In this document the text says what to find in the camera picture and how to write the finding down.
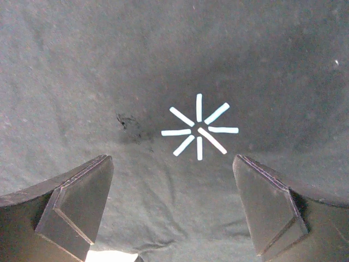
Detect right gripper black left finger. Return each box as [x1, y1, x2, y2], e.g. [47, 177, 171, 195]
[1, 155, 113, 261]

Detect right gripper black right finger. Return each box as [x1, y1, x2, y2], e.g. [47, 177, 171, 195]
[232, 154, 348, 261]

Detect black t-shirt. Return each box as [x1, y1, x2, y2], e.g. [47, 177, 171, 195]
[1, 1, 348, 261]

